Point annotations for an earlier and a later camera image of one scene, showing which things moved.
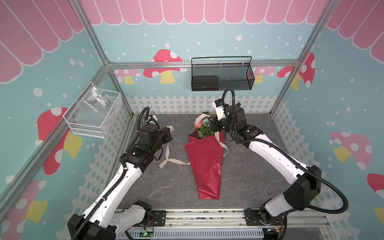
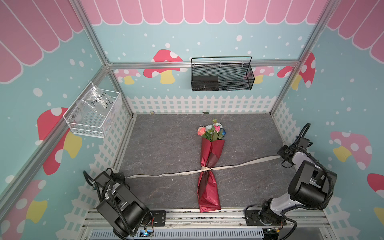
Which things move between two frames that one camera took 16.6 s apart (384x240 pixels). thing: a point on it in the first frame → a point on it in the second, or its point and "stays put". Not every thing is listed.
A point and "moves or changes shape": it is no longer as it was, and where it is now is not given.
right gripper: (218, 121) → (288, 153)
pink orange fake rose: (199, 124) → (201, 130)
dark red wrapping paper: (206, 154) moves or changes shape
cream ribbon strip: (168, 160) → (202, 168)
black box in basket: (204, 83) stays put
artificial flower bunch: (206, 130) moves or changes shape
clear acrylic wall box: (96, 112) stays put
